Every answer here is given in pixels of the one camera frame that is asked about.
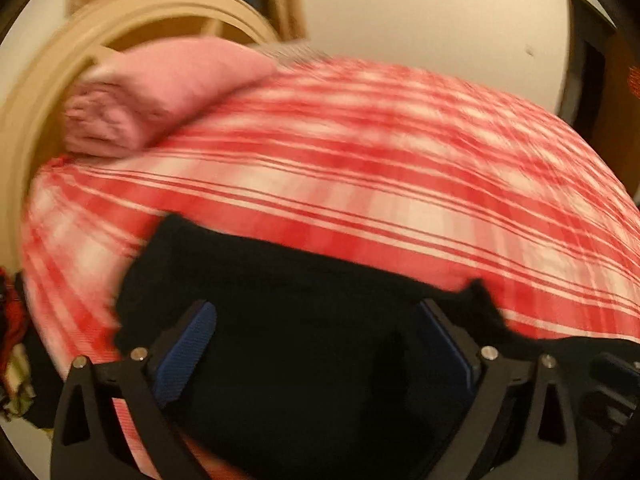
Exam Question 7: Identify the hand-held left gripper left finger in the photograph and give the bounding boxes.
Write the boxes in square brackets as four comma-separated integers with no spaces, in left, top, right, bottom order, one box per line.
[50,300,218,480]

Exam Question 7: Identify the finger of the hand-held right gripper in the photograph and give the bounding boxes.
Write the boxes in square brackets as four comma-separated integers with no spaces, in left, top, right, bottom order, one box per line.
[580,391,633,433]
[591,352,640,386]

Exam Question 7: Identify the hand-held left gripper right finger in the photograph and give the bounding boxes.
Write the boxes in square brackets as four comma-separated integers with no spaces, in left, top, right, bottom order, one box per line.
[417,298,582,480]

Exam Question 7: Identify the black pants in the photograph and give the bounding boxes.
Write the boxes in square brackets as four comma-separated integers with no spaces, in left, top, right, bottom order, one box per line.
[114,214,640,480]

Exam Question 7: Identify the black cloth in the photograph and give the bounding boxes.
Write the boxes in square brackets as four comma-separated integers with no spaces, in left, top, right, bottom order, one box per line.
[14,270,68,431]

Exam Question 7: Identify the red cloth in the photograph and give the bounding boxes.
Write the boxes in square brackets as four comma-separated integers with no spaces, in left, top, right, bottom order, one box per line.
[0,266,30,372]

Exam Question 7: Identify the plaid fringed scarf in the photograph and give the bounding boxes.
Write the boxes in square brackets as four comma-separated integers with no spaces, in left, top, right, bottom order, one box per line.
[0,345,37,417]

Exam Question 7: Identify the red plaid bed sheet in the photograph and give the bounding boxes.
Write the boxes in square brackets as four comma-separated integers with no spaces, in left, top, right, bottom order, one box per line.
[20,55,640,480]

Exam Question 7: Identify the folded pink blanket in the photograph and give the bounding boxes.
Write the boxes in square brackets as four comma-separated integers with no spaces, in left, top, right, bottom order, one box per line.
[62,39,281,157]

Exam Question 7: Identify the cream wooden headboard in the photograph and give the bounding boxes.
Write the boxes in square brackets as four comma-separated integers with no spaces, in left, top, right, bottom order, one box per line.
[0,0,281,273]

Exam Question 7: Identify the dark wooden door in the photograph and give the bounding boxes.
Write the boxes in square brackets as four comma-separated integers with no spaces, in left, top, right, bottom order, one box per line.
[557,0,640,198]

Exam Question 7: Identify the grey textured cloth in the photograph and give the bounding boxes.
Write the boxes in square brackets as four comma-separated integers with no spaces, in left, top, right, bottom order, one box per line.
[255,39,328,68]

